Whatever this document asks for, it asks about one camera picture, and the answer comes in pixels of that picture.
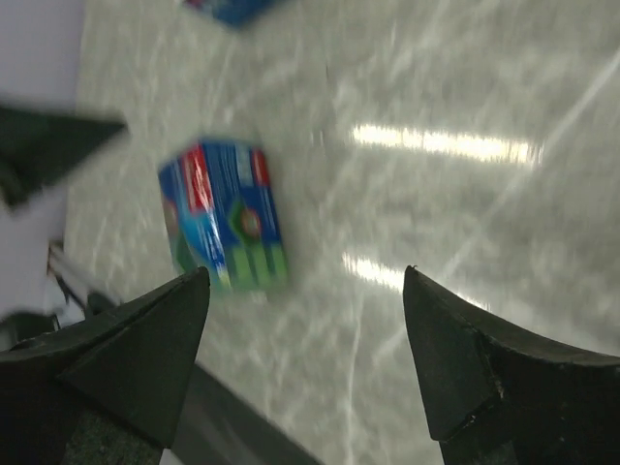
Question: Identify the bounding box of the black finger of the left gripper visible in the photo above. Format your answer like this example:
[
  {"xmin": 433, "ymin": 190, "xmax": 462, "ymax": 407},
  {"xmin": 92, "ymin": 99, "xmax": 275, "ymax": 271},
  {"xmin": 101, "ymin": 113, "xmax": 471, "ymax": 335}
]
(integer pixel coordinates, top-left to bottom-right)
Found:
[{"xmin": 1, "ymin": 104, "xmax": 127, "ymax": 208}]

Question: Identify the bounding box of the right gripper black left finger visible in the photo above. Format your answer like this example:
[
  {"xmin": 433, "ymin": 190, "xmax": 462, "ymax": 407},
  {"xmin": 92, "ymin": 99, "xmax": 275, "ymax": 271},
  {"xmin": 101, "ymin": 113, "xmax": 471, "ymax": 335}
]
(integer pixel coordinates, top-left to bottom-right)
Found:
[{"xmin": 60, "ymin": 267, "xmax": 210, "ymax": 448}]

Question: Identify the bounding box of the left aluminium rail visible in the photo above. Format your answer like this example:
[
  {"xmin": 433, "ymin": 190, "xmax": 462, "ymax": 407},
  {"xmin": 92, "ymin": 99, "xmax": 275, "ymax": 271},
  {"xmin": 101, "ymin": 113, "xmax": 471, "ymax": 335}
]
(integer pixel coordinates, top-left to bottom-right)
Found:
[{"xmin": 46, "ymin": 239, "xmax": 122, "ymax": 316}]

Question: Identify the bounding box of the blue green sponge pack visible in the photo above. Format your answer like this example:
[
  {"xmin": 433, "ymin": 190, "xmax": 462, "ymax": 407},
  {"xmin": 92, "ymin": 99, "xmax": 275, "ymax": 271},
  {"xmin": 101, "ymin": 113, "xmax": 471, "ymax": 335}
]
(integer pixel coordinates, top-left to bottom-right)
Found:
[
  {"xmin": 158, "ymin": 139, "xmax": 288, "ymax": 292},
  {"xmin": 181, "ymin": 0, "xmax": 280, "ymax": 29}
]

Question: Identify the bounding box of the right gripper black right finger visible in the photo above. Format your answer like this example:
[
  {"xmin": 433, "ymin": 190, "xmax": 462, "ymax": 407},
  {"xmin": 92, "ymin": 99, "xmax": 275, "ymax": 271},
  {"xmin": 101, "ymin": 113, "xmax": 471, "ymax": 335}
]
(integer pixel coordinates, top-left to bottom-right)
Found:
[{"xmin": 403, "ymin": 266, "xmax": 499, "ymax": 442}]

